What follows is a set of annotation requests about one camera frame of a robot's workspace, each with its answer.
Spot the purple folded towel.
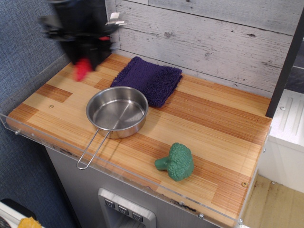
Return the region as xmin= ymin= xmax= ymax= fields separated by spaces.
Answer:
xmin=111 ymin=57 xmax=182 ymax=108

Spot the white toy sink counter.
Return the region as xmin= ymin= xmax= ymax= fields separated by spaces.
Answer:
xmin=270 ymin=89 xmax=304 ymax=152

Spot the yellow black object corner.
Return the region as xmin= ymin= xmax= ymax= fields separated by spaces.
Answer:
xmin=0 ymin=199 xmax=43 ymax=228

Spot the stainless steel saucepan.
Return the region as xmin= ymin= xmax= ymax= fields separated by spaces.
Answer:
xmin=76 ymin=86 xmax=149 ymax=170

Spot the green toy broccoli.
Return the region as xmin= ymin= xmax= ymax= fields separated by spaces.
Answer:
xmin=154 ymin=142 xmax=194 ymax=181

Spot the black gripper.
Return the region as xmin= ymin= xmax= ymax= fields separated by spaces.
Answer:
xmin=39 ymin=0 xmax=113 ymax=71

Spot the red handled metal fork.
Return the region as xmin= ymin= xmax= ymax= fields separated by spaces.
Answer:
xmin=73 ymin=13 xmax=128 ymax=82

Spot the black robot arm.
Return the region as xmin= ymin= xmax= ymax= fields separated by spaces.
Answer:
xmin=39 ymin=0 xmax=120 ymax=70

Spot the clear acrylic table guard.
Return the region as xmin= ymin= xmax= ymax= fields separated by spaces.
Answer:
xmin=0 ymin=35 xmax=272 ymax=228

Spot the dark right shelf post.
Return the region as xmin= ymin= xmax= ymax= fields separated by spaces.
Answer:
xmin=266 ymin=10 xmax=304 ymax=118

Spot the silver dispenser button panel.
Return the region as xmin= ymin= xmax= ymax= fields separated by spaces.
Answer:
xmin=98 ymin=188 xmax=156 ymax=228

